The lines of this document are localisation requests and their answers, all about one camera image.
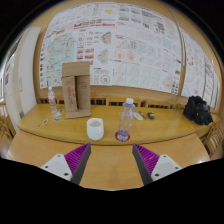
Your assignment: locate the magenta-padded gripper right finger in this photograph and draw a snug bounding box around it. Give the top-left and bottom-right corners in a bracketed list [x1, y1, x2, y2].
[131, 143, 183, 186]

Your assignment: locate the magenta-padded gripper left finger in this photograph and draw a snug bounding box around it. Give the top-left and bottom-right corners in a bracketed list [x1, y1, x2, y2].
[40, 143, 92, 186]

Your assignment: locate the clear plastic water bottle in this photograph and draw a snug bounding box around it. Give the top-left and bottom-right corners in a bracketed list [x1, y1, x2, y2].
[117, 97, 136, 142]

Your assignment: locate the white ceramic mug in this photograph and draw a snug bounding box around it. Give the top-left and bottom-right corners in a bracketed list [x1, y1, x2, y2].
[86, 117, 105, 141]

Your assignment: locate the wooden chair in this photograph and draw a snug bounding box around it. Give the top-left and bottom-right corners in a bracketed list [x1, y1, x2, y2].
[203, 121, 224, 158]
[0, 114, 16, 158]

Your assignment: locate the flat round red coaster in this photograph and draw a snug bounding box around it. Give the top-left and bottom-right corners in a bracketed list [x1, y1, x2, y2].
[114, 131, 131, 143]

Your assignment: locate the black bag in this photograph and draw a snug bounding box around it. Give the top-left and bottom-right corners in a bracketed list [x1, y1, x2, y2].
[182, 95, 214, 126]

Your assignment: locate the brown cardboard box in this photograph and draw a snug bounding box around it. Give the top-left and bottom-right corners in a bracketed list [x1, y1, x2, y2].
[61, 60, 92, 119]

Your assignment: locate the printed paper posters group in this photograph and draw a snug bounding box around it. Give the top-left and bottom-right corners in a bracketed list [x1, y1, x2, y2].
[39, 1, 221, 109]

